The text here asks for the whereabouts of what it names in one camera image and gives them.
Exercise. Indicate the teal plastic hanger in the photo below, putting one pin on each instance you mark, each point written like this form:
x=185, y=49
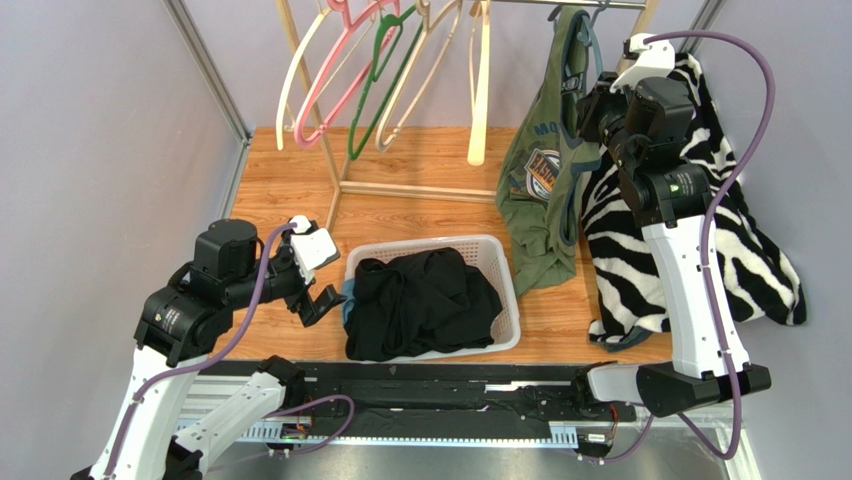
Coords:
x=574, y=51

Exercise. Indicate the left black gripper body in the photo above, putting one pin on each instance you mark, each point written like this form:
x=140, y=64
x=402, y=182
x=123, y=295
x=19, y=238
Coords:
x=284, y=280

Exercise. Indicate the wooden clothes rack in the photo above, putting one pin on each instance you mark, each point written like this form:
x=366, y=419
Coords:
x=298, y=114

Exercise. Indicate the blue tank top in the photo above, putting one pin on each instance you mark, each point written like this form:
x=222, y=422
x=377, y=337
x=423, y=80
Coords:
x=350, y=301

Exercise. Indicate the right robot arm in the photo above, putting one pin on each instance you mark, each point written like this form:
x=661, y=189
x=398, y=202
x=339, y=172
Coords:
x=644, y=129

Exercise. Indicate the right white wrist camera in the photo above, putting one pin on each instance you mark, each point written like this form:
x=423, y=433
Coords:
x=651, y=59

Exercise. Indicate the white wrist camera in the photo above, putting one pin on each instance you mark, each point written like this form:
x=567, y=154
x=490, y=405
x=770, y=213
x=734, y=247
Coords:
x=651, y=59
x=313, y=247

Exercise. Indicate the white plastic basket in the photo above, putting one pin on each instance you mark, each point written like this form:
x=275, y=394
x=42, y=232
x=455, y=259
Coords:
x=482, y=251

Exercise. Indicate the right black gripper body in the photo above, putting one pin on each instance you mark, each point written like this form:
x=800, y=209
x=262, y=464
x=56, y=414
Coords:
x=592, y=109

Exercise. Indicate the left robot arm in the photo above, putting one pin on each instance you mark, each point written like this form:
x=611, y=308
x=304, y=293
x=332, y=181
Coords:
x=232, y=269

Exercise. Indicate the olive green tank top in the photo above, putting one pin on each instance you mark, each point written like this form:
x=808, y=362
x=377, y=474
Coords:
x=527, y=185

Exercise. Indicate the zebra print blanket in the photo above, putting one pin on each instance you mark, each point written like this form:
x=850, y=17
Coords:
x=759, y=280

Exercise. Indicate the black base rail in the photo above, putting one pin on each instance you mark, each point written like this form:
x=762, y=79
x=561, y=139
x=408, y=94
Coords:
x=443, y=404

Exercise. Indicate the black top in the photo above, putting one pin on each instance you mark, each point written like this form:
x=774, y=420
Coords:
x=430, y=301

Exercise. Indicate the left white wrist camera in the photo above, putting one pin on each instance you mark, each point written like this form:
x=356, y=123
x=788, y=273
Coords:
x=313, y=247

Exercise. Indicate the green plastic hanger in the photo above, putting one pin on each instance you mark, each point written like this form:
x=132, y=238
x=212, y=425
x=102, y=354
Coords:
x=387, y=38

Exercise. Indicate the light wooden hanger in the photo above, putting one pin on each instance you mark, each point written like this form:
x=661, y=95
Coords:
x=479, y=81

